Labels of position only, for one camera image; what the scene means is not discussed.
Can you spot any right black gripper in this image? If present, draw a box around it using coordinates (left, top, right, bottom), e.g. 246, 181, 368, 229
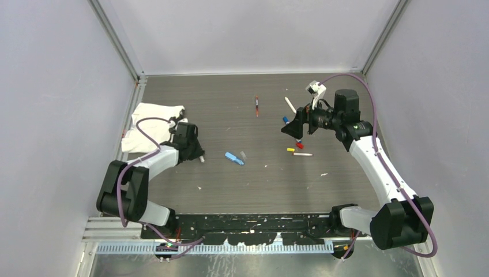
281, 95, 342, 140

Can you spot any red black pen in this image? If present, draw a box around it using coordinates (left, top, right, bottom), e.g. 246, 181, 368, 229
255, 96, 259, 117

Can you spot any white marker with blue cap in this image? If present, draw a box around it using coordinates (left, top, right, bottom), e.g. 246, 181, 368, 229
283, 117, 302, 143

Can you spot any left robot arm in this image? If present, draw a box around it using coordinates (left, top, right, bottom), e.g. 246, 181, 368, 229
96, 122, 205, 238

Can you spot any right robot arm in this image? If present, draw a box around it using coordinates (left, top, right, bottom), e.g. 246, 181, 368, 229
281, 89, 434, 250

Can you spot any white pen upper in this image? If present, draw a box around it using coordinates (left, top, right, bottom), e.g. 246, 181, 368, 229
284, 96, 296, 114

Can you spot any white pen red tip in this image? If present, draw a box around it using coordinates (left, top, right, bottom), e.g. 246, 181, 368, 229
293, 152, 313, 156

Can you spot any blue pen cap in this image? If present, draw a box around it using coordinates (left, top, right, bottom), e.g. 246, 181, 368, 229
224, 152, 245, 166

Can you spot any white stained cloth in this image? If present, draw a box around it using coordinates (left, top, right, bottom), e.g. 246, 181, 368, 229
121, 102, 185, 154

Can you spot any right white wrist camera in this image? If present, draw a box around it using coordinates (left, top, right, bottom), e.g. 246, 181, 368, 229
306, 81, 327, 110

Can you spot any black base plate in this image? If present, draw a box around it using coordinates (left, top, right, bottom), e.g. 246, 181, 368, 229
141, 213, 356, 246

